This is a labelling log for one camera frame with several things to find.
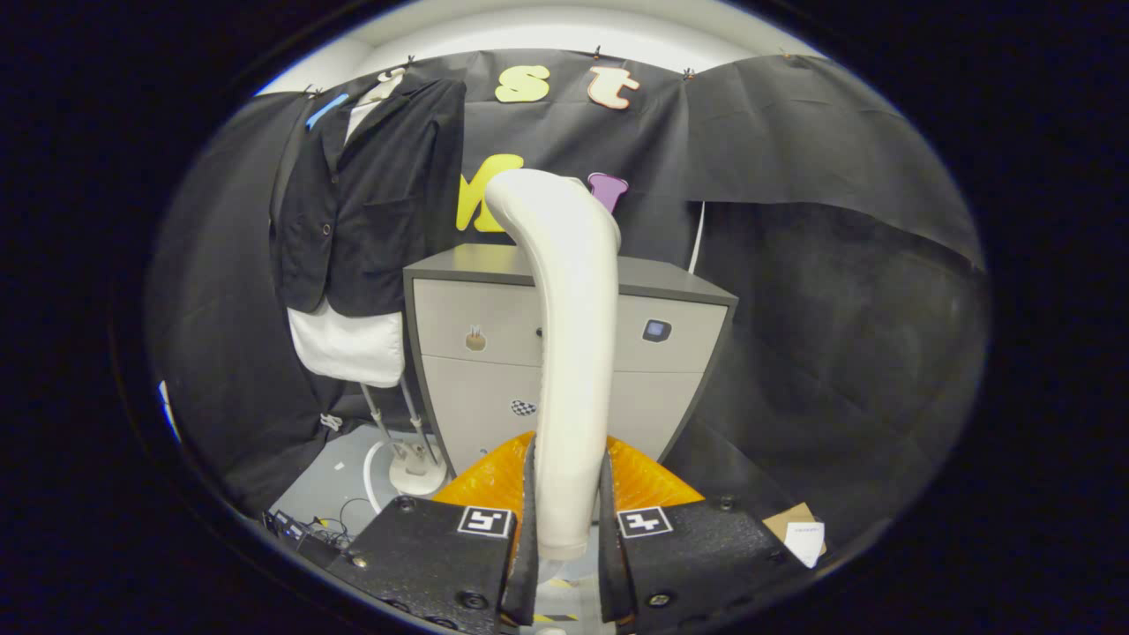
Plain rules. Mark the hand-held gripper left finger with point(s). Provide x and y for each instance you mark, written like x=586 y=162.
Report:
x=527 y=564

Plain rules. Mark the white paper sheet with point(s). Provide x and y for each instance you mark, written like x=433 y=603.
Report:
x=807 y=542

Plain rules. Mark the brown cardboard piece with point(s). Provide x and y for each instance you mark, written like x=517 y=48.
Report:
x=781 y=516

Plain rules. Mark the black suit jacket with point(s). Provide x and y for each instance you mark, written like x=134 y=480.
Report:
x=388 y=220

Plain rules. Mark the black backdrop cloth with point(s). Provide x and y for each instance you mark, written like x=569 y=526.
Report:
x=838 y=309

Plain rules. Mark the white garment steamer base with poles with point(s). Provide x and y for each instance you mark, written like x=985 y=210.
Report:
x=419 y=476

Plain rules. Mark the white shirt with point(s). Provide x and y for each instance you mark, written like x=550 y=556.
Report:
x=348 y=348

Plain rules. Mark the grey cabinet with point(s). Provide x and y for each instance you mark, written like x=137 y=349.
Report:
x=670 y=388

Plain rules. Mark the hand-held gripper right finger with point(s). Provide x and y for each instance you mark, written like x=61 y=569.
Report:
x=609 y=564

